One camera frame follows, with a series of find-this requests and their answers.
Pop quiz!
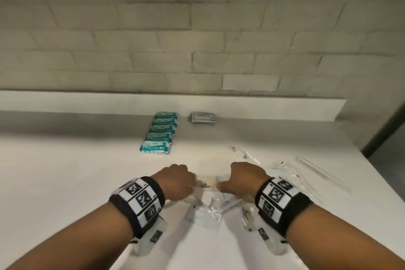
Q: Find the person's left hand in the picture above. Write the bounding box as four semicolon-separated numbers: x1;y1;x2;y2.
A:
151;164;197;201

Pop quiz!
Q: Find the person's right hand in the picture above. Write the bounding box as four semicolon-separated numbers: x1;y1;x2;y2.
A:
218;161;274;197

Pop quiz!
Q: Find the pile of mixed clear packets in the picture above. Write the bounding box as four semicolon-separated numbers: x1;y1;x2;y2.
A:
185;145;352;232

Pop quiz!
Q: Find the stack of large white sachets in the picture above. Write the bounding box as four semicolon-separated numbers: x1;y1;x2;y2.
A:
189;111;216;127

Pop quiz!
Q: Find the person's right forearm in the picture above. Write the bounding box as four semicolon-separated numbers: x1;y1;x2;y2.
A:
284;202;405;270

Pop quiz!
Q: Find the person's left forearm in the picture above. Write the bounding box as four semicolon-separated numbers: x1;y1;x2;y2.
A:
6;202;135;270

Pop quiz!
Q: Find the black left wristband with markers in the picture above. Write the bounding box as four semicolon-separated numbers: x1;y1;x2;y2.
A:
109;176;166;239

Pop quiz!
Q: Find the black wristband with markers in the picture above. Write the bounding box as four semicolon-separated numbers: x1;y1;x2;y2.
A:
254;177;314;238
109;176;166;239

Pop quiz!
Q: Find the black right wristband with markers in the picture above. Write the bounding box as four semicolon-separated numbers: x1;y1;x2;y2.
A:
254;177;314;238

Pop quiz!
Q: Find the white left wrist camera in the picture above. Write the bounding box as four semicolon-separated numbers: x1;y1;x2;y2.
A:
136;216;167;256

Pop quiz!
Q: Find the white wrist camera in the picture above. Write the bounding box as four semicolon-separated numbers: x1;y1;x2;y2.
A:
258;219;290;256
136;216;167;256

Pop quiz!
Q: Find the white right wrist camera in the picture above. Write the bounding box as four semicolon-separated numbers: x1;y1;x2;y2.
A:
258;219;290;256

